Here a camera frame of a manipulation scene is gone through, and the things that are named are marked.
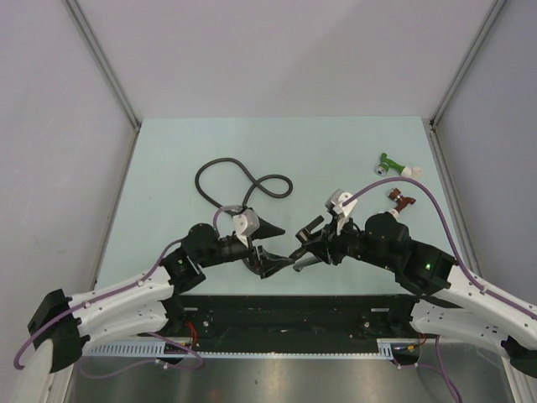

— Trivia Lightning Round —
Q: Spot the green tap white elbow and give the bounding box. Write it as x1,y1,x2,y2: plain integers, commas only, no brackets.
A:
374,153,424,180

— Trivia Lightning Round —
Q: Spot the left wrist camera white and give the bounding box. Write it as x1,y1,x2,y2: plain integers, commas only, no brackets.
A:
232,209,260,247

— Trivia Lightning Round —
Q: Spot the grey flexible hose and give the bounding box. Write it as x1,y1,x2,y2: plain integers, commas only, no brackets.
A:
195,157,293,211

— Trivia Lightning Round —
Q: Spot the left aluminium frame post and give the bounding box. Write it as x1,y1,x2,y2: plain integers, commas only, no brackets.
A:
62,0,141,134

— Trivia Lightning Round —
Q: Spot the aluminium frame post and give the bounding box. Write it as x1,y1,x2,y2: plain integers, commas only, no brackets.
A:
62,0,141,134
429,0,510,130

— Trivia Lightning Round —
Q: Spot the right aluminium frame post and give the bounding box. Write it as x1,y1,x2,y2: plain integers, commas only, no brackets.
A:
429,0,510,130

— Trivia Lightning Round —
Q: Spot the brown tap white elbow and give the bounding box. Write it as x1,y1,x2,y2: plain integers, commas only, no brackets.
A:
388,188,416,218

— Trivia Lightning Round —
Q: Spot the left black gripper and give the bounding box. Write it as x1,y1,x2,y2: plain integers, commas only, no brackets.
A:
198,216,294,277

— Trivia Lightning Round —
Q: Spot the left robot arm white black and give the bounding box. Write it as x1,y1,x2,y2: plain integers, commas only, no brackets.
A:
26,209,291,374

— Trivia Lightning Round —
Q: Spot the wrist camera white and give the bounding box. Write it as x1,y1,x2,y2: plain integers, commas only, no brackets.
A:
232,209,260,247
325,189,357,236

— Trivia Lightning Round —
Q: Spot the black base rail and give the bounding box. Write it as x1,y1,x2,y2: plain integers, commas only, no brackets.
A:
159,295,433,354

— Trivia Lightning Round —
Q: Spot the dark metal faucet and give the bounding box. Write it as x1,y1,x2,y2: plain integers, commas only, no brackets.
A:
288,214,326,274

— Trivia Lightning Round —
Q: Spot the white slotted cable duct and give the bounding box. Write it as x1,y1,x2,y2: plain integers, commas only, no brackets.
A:
84,340,409,360

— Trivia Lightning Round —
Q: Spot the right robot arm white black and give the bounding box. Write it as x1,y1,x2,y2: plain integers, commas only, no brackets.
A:
296,212,536,377

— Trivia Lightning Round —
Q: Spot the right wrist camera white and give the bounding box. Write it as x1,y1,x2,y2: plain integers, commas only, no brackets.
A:
325,189,357,236

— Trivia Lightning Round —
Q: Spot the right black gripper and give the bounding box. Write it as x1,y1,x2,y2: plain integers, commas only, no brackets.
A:
302,213,396,271

